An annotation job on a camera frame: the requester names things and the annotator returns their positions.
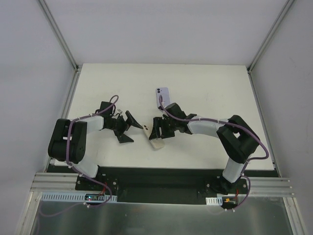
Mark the aluminium rail front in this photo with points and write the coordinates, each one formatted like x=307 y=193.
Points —
x=66 y=182

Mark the left aluminium frame post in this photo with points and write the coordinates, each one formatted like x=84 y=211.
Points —
x=58 y=34

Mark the phone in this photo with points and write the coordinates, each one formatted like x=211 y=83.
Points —
x=156 y=142

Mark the right aluminium frame post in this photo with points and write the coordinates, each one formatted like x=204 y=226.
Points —
x=270 y=34

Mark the right white cable duct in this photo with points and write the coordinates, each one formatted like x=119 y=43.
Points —
x=214 y=201

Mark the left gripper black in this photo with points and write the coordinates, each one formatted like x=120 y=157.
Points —
x=122 y=125

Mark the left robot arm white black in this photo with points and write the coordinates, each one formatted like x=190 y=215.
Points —
x=69 y=137

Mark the white cable duct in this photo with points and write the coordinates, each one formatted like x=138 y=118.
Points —
x=214 y=201
x=77 y=197

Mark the aluminium frame post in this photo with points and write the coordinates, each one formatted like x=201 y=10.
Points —
x=270 y=34
x=58 y=34

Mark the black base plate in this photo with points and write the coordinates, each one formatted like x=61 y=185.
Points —
x=166 y=185

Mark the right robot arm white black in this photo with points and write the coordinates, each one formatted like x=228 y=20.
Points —
x=234 y=135

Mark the left white cable duct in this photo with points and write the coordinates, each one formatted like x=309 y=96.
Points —
x=77 y=197

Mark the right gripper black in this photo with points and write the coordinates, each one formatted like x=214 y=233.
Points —
x=164 y=125

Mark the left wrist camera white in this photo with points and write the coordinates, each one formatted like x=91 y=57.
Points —
x=119 y=112

